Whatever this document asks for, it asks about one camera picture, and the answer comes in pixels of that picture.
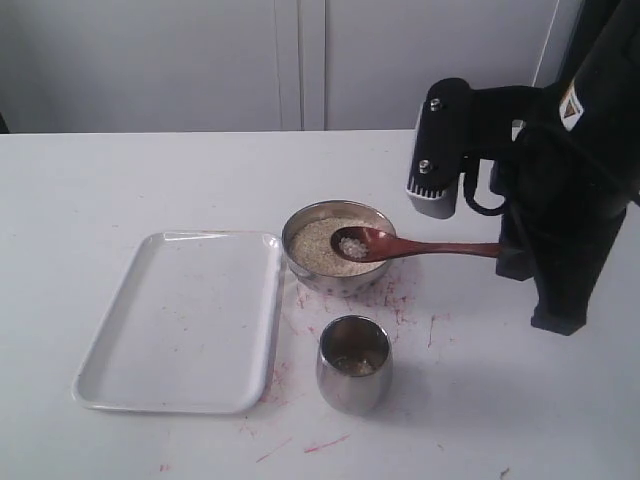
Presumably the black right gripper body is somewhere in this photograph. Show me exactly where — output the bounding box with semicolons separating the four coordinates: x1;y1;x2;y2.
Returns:
469;84;639;229

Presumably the brown wooden spoon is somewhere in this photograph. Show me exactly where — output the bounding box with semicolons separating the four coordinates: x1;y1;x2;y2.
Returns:
330;226;502;263

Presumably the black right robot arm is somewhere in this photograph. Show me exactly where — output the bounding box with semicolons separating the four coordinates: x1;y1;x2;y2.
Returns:
490;1;639;336

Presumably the stainless steel cup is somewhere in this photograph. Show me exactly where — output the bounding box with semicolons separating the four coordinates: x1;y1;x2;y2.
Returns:
316;315;393;416

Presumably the steel bowl of rice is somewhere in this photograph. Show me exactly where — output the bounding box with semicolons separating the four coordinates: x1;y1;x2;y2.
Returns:
282;200;396;298

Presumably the white rectangular plastic tray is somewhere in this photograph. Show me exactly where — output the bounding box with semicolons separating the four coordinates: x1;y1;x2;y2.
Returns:
72;231;285;415

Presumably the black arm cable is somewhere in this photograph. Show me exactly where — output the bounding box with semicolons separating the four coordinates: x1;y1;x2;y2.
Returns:
462;154;509;217

